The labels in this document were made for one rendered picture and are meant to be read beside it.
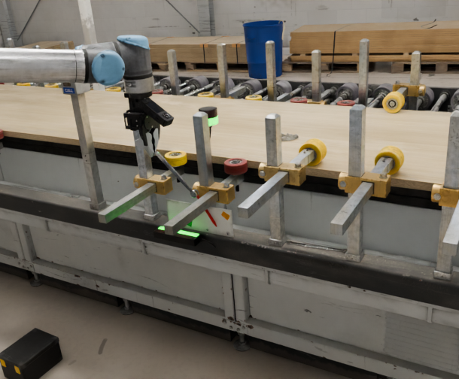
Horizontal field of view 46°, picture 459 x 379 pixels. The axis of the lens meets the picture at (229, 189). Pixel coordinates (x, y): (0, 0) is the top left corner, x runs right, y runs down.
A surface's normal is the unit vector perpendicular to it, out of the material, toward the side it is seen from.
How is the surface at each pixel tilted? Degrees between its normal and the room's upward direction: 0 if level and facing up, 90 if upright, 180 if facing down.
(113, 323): 0
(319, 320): 90
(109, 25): 90
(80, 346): 0
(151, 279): 90
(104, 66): 91
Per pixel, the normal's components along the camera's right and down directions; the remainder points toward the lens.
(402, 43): -0.36, 0.40
